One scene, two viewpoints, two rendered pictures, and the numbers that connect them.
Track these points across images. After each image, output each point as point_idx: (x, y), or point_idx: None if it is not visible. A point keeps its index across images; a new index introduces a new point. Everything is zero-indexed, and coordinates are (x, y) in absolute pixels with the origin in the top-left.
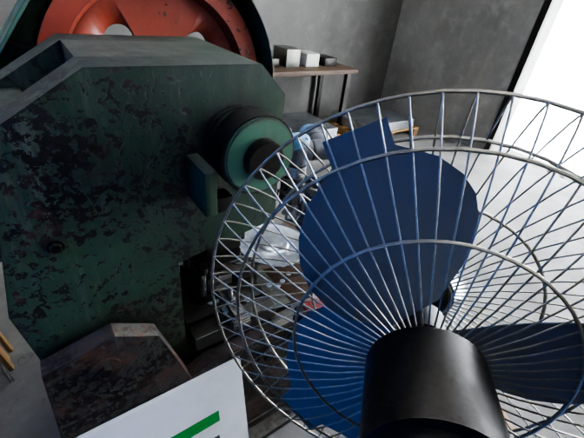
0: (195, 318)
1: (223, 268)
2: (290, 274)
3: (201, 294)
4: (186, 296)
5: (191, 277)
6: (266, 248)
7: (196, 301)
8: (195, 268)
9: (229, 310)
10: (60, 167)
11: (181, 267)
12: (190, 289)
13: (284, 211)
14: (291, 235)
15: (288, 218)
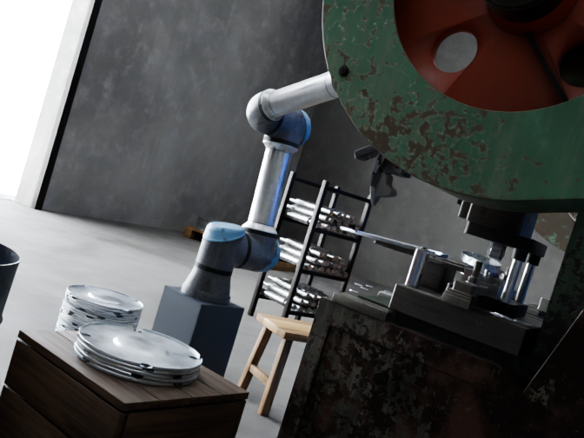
0: (541, 321)
1: (482, 272)
2: (368, 285)
3: (524, 300)
4: (529, 320)
5: (512, 302)
6: (413, 245)
7: (524, 315)
8: (543, 256)
9: (513, 295)
10: None
11: (511, 304)
12: (520, 314)
13: (388, 189)
14: (355, 232)
15: (394, 195)
